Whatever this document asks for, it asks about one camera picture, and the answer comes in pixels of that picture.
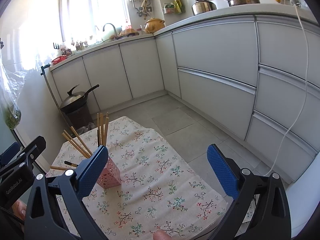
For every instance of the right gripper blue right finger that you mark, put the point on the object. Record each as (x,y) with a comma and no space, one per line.
(225,169)

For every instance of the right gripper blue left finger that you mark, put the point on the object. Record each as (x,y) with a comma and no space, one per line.
(89,170)

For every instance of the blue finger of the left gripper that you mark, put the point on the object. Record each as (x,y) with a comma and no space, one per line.
(9,153)

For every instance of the black chopstick gold band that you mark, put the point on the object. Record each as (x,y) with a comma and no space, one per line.
(70,164)

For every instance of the white kitchen cabinets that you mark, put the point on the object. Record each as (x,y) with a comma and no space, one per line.
(257,76)

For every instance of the kitchen faucet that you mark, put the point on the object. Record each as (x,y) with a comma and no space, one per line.
(109,32)

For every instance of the person's hand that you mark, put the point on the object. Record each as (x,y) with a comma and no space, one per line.
(161,235)

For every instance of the wooden chopstick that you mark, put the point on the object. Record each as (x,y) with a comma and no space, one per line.
(82,142)
(105,129)
(98,121)
(101,128)
(75,144)

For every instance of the pink perforated utensil holder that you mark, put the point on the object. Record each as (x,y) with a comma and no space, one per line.
(110,175)

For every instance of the wooden chopstick lying out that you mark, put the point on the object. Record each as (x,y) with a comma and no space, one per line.
(58,168)

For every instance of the crumpled plastic bag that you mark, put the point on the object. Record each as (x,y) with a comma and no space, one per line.
(85,129)

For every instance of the dark brown bin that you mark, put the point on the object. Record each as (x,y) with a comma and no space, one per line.
(79,116)

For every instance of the floral tablecloth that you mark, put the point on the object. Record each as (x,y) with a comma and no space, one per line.
(158,189)

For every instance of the black wok with lid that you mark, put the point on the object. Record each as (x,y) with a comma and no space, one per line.
(76,100)

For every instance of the plastic bag of greens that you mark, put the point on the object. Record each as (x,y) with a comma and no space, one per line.
(11,87)

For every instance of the red basket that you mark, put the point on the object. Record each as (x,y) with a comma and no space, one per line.
(59,59)

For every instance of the brown clay pot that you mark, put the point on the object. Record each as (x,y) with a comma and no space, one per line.
(153,25)

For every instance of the steel kettle pot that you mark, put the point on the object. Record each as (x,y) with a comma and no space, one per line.
(202,6)

